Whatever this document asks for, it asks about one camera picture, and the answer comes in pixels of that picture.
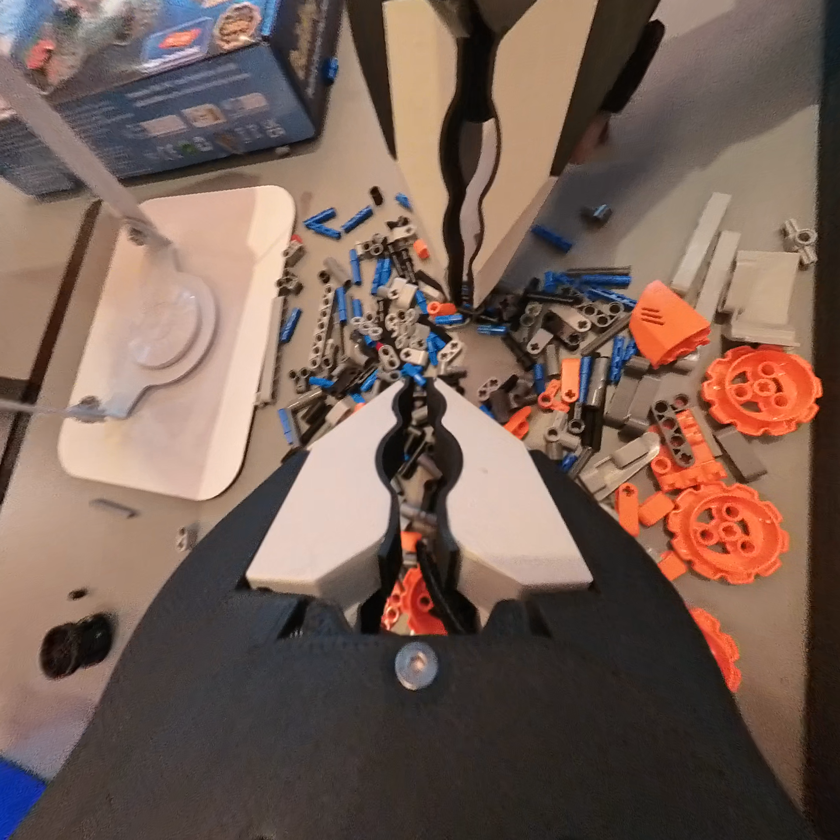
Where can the white book stand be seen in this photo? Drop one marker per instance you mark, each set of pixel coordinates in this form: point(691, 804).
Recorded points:
point(229, 262)

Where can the blue robot kit box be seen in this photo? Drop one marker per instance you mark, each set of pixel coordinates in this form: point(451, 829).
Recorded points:
point(229, 98)

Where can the person's right hand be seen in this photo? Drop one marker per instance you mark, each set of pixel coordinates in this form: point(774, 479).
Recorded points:
point(594, 141)

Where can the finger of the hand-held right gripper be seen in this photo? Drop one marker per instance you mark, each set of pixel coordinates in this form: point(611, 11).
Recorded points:
point(531, 118)
point(420, 98)

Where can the long grey holed beam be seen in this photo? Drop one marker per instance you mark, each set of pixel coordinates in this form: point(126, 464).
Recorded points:
point(269, 354)

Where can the grey two-hole connector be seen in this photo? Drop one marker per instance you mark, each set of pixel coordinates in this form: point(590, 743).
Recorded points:
point(187, 537)

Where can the pile of small building pieces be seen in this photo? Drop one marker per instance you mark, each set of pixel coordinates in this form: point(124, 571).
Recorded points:
point(558, 331)

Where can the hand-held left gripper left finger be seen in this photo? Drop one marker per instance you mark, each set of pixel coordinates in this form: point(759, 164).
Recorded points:
point(328, 518)

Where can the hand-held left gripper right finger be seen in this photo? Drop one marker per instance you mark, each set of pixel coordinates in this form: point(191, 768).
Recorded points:
point(518, 518)

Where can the blue plastic bin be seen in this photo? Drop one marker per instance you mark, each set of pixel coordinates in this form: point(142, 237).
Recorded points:
point(16, 794)

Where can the small black wheel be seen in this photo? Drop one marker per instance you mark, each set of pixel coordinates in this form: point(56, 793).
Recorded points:
point(75, 646)

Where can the large grey panel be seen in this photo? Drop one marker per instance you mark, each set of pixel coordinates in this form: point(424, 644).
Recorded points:
point(764, 295)

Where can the orange curved panel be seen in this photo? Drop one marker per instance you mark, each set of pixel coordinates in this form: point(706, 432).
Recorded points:
point(666, 321)

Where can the long light grey beam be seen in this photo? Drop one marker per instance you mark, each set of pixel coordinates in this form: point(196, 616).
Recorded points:
point(718, 269)
point(703, 243)

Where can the group of orange gear wheels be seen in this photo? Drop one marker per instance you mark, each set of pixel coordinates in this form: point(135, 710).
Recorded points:
point(725, 531)

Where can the blue connector pin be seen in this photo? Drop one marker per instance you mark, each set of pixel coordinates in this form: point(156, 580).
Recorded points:
point(331, 67)

